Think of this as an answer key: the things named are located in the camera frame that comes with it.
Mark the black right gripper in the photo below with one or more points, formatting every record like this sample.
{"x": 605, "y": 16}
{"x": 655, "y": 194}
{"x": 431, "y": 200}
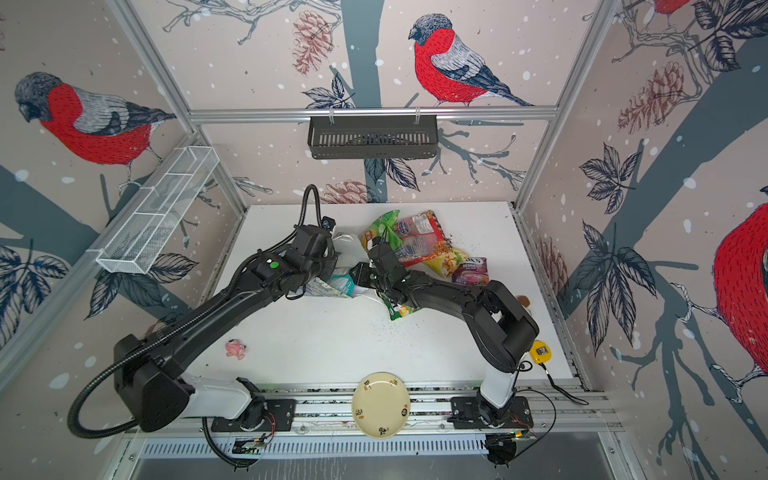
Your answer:
{"x": 364, "y": 273}

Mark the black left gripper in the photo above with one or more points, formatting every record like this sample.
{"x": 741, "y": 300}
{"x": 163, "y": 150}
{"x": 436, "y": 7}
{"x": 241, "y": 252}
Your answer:
{"x": 332, "y": 259}

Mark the patterned paper gift bag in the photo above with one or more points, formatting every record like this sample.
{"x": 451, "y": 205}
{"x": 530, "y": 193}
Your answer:
{"x": 350, "y": 253}

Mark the green Fox's candy bag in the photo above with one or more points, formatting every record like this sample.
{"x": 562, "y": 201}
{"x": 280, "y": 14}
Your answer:
{"x": 397, "y": 311}

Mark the bright green snack bag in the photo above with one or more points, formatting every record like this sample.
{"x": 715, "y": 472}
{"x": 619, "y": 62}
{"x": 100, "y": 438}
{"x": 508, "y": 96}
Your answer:
{"x": 382, "y": 229}

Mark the red snack bag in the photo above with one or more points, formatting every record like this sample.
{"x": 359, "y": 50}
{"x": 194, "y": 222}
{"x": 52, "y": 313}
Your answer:
{"x": 422, "y": 238}

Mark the yellow snack bag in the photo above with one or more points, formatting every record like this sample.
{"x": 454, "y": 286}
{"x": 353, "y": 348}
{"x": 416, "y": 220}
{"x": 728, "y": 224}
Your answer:
{"x": 446, "y": 261}

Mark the purple candy snack bag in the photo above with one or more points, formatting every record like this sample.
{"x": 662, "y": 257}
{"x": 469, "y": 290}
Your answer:
{"x": 472, "y": 272}

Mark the teal Fox's candy bag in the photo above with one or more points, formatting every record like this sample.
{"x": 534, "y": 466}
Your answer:
{"x": 344, "y": 284}

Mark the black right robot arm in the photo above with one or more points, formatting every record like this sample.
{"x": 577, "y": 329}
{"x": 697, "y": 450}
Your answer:
{"x": 502, "y": 329}

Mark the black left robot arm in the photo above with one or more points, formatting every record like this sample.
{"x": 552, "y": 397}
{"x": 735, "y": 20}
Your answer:
{"x": 151, "y": 377}

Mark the cream ceramic plate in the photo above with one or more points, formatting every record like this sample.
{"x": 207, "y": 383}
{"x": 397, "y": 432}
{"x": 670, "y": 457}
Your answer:
{"x": 381, "y": 405}

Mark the small pink toy figure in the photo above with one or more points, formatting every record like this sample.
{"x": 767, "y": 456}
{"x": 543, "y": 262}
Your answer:
{"x": 236, "y": 349}

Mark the brown white plush toy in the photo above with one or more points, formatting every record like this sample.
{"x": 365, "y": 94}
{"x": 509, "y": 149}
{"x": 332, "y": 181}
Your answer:
{"x": 525, "y": 303}

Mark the yellow tape measure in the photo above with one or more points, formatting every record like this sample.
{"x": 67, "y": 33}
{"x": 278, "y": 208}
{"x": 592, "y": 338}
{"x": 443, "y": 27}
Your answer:
{"x": 540, "y": 352}

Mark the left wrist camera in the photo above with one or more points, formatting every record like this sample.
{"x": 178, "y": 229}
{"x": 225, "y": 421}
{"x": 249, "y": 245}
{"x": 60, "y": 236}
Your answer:
{"x": 328, "y": 224}

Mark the black hanging wall basket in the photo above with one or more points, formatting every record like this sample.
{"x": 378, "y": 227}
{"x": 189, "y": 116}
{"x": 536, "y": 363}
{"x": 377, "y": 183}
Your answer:
{"x": 373, "y": 137}

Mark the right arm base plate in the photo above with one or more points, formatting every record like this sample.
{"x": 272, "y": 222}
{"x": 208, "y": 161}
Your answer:
{"x": 477, "y": 413}

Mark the horizontal aluminium frame bar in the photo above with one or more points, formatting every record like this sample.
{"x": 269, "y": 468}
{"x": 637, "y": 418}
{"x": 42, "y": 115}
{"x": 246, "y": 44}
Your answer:
{"x": 238, "y": 116}

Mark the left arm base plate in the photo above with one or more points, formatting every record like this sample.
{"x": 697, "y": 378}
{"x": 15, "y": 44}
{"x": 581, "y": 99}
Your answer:
{"x": 265, "y": 416}

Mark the white wire mesh shelf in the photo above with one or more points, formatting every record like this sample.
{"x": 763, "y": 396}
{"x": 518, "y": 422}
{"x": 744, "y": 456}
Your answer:
{"x": 162, "y": 205}

